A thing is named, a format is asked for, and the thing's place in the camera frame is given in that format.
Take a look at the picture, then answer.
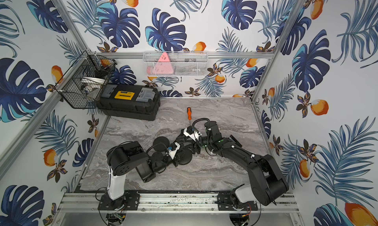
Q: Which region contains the aluminium front rail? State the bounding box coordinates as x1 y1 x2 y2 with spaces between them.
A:
58 192 299 213

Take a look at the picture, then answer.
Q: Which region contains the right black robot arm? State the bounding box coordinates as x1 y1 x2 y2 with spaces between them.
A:
175 118 289 206

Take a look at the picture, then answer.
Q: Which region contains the pink triangle card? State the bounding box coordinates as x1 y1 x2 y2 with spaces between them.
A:
151 52 174 76

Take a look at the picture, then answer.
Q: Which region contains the black round base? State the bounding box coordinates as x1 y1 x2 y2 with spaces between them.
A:
153 137 170 152
176 149 193 165

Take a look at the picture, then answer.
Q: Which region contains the black wire basket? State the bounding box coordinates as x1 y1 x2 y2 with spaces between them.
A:
54 51 117 109

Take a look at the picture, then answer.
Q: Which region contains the black clip piece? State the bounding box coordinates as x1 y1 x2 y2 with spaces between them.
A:
230 135 243 147

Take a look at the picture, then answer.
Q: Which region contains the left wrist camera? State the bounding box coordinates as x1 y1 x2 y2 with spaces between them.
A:
168 142 181 160

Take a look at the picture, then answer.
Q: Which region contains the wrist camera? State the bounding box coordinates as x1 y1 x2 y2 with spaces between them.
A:
168 142 181 160
183 126 201 141

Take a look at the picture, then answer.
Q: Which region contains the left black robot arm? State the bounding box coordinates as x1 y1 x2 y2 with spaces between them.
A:
106 137 184 200

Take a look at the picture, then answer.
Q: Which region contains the clear mesh wall tray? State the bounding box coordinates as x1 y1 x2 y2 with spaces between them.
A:
143 51 208 77

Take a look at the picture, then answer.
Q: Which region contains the orange handled screwdriver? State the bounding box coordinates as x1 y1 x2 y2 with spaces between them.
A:
187 107 192 126

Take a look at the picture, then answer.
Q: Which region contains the black plastic toolbox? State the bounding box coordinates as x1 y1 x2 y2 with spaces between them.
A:
96 84 160 121

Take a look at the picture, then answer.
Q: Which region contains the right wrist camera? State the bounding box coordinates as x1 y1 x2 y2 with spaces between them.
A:
183 126 201 141

